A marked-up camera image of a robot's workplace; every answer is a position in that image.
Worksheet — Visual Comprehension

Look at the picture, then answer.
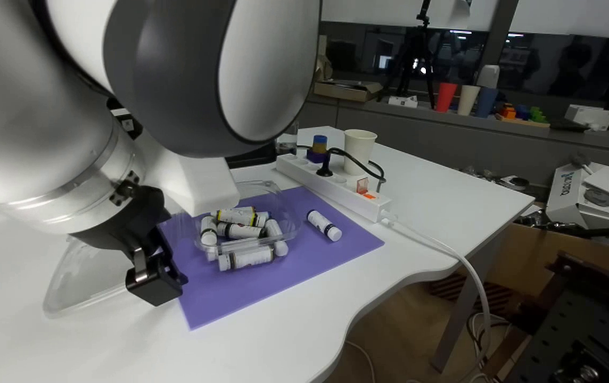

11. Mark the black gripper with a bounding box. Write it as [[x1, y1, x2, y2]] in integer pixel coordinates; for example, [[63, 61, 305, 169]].
[[76, 186, 187, 305]]

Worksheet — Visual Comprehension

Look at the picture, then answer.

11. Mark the clear plastic box with lid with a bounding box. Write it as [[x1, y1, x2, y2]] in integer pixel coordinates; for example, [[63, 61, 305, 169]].
[[42, 180, 297, 314]]

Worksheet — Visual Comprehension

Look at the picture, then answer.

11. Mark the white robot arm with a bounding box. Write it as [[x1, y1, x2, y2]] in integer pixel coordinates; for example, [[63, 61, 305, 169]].
[[0, 0, 321, 305]]

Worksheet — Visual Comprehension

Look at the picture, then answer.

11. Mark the white tube outside box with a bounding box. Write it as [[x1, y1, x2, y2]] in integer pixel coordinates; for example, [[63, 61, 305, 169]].
[[306, 211, 343, 243]]

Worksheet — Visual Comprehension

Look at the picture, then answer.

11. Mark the white cardboard box right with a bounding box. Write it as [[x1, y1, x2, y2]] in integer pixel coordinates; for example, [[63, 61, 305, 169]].
[[544, 161, 609, 227]]

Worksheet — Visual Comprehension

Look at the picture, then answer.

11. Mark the white tube left upright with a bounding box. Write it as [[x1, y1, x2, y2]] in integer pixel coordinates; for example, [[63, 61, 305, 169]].
[[199, 216, 217, 247]]

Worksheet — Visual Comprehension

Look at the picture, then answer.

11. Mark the white tube middle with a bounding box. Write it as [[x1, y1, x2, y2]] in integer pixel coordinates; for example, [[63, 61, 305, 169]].
[[217, 222, 261, 237]]

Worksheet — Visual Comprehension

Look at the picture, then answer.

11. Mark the white tube top of pile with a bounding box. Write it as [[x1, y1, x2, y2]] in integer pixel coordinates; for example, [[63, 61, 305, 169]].
[[212, 205, 267, 227]]

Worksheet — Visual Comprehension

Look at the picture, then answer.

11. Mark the white tube right side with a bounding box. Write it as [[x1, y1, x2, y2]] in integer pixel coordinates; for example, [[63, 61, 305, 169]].
[[264, 219, 286, 241]]

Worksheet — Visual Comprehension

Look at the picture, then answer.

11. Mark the purple mat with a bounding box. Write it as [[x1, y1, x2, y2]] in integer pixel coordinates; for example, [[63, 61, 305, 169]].
[[179, 186, 382, 330]]

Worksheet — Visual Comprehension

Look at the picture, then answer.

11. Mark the blue and yellow block toy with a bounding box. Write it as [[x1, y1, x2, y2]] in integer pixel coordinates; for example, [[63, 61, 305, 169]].
[[306, 134, 328, 164]]

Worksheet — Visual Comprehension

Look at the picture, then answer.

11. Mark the white power strip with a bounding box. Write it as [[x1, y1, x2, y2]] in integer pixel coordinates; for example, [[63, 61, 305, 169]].
[[274, 155, 391, 221]]

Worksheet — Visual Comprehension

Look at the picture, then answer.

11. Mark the white paper cup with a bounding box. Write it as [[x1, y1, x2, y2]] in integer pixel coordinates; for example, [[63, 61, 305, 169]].
[[345, 129, 377, 164]]

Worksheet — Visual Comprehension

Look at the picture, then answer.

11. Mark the red cup on shelf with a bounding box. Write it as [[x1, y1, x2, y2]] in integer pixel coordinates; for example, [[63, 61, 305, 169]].
[[435, 83, 457, 112]]

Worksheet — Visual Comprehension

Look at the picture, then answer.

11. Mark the beige cup on shelf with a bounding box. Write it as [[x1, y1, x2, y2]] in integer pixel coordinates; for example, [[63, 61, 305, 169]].
[[457, 85, 478, 117]]

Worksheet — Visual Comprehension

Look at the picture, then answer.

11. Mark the blue cup on shelf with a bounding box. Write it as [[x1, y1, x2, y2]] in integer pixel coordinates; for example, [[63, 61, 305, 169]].
[[475, 86, 497, 117]]

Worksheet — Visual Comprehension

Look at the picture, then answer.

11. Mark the black plug with cable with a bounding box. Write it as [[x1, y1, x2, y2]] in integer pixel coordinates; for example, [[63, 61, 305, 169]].
[[294, 143, 388, 193]]

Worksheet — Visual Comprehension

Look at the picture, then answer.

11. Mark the white power strip cable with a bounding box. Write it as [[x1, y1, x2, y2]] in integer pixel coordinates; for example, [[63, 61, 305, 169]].
[[377, 211, 493, 358]]

